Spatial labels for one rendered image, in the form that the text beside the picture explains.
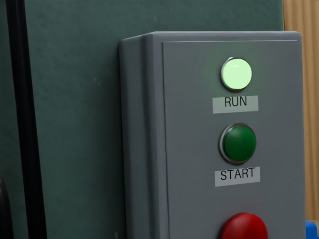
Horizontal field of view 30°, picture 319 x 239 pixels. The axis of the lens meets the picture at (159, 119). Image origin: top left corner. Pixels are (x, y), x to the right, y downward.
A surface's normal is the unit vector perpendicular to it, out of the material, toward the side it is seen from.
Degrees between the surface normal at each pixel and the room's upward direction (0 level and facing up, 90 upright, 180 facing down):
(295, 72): 90
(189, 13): 90
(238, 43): 90
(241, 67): 86
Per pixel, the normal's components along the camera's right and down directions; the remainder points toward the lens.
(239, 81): 0.37, 0.11
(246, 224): 0.36, -0.11
